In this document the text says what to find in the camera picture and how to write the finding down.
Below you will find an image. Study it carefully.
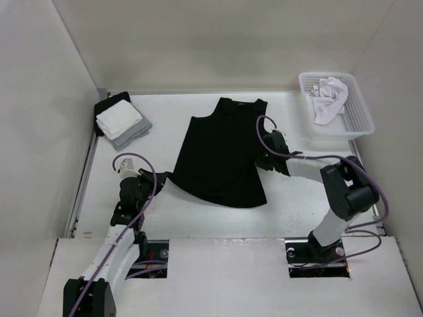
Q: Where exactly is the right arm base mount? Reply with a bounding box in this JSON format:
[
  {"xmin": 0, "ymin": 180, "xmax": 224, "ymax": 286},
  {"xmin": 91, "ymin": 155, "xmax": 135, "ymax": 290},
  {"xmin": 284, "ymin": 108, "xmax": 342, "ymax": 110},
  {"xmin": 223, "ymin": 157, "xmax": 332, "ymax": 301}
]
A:
[{"xmin": 285, "ymin": 239, "xmax": 350, "ymax": 278}]

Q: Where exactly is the folded black tank top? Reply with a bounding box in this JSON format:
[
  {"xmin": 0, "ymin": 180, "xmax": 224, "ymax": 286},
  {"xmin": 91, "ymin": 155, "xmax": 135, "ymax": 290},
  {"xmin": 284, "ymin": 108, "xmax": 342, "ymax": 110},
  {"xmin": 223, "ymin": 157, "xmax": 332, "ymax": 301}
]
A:
[{"xmin": 93, "ymin": 92, "xmax": 132, "ymax": 137}]

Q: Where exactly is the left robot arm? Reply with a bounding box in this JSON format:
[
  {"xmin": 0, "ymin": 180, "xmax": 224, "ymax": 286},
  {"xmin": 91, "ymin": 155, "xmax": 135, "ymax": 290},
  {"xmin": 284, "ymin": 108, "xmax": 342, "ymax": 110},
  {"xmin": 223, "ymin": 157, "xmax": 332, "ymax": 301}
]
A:
[{"xmin": 62, "ymin": 169, "xmax": 168, "ymax": 316}]

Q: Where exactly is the folded white tank top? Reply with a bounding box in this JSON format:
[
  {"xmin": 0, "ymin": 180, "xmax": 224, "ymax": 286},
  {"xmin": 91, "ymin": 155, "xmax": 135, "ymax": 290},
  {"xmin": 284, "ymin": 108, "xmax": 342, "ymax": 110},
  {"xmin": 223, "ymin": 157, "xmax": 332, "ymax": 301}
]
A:
[{"xmin": 96, "ymin": 100, "xmax": 143, "ymax": 141}]

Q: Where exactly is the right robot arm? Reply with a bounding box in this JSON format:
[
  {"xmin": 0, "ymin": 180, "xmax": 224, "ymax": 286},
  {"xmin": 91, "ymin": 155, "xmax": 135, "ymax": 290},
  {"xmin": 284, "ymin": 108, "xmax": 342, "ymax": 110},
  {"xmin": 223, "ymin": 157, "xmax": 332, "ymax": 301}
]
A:
[{"xmin": 256, "ymin": 130, "xmax": 380, "ymax": 262}]

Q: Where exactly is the white perforated plastic basket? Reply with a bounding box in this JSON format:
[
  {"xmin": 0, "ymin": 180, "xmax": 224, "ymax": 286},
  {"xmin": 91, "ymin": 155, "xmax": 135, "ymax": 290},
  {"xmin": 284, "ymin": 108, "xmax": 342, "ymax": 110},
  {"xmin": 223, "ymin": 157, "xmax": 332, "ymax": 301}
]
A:
[{"xmin": 298, "ymin": 72, "xmax": 375, "ymax": 141}]

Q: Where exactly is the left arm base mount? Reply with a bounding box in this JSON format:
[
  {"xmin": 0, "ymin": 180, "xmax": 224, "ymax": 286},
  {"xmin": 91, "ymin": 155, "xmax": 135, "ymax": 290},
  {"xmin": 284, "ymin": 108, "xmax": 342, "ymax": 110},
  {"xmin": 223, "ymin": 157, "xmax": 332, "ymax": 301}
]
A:
[{"xmin": 126, "ymin": 240, "xmax": 170, "ymax": 279}]

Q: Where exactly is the folded grey tank top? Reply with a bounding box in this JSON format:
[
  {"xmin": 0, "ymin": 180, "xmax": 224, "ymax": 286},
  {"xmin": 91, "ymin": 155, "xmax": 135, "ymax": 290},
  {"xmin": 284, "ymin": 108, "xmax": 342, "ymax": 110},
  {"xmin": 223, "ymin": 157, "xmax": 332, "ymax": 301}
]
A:
[{"xmin": 110, "ymin": 115, "xmax": 153, "ymax": 151}]

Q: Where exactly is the black tank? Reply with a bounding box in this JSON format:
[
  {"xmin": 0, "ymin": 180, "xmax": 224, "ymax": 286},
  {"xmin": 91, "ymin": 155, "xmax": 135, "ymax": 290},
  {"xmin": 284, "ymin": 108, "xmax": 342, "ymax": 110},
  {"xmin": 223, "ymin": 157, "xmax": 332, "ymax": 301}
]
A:
[
  {"xmin": 169, "ymin": 98, "xmax": 268, "ymax": 208},
  {"xmin": 93, "ymin": 92, "xmax": 132, "ymax": 137}
]

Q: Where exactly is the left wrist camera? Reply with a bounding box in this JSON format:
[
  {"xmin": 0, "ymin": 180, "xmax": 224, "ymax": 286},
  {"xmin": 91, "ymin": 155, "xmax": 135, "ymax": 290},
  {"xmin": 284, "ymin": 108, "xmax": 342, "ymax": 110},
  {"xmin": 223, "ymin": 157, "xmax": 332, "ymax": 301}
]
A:
[{"xmin": 118, "ymin": 158, "xmax": 140, "ymax": 180}]

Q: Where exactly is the crumpled white tank top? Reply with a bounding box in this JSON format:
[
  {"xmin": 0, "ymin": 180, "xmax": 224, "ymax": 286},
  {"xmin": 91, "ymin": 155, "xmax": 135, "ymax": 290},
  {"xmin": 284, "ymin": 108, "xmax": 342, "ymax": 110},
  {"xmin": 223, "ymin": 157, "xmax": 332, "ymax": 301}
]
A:
[{"xmin": 311, "ymin": 77, "xmax": 348, "ymax": 125}]

